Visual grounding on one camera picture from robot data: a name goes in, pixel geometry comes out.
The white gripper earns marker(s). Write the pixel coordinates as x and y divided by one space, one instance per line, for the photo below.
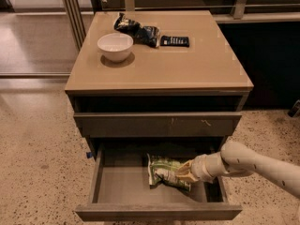
199 170

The green jalapeno chip bag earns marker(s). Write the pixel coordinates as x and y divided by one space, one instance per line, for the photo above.
163 170

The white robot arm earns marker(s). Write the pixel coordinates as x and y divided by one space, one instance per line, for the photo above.
235 159

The closed top drawer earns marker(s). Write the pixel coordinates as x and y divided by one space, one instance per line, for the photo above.
156 124

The open middle drawer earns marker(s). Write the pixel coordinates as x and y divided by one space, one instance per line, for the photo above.
120 189

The brown drawer cabinet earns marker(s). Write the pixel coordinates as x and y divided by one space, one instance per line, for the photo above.
204 77

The black blue chip bag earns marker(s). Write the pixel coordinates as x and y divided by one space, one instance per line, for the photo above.
147 35

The blue tape piece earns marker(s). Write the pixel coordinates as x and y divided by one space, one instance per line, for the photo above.
89 155

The dark blue snack bar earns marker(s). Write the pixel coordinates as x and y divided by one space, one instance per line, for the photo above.
174 41

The white ceramic bowl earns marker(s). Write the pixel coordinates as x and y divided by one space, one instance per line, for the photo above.
116 47

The metal railing frame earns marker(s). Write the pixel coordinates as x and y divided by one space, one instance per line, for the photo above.
226 11

